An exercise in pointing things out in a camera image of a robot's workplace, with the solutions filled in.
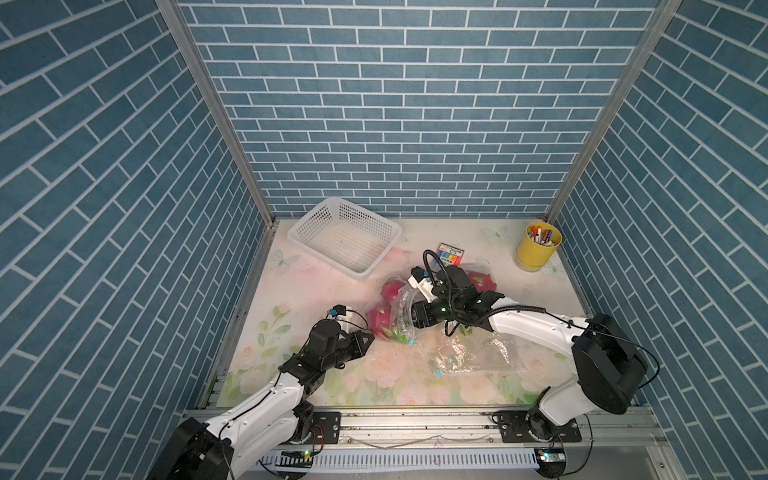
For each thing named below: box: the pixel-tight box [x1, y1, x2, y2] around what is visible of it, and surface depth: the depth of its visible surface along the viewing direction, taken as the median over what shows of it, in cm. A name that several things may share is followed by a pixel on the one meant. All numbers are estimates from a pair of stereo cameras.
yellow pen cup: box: [517, 221, 563, 272], surface depth 103 cm
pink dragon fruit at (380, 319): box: [367, 303, 393, 337], surface depth 82 cm
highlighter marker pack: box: [438, 242, 464, 267], surface depth 110 cm
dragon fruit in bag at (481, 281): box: [467, 271, 497, 293], surface depth 96 cm
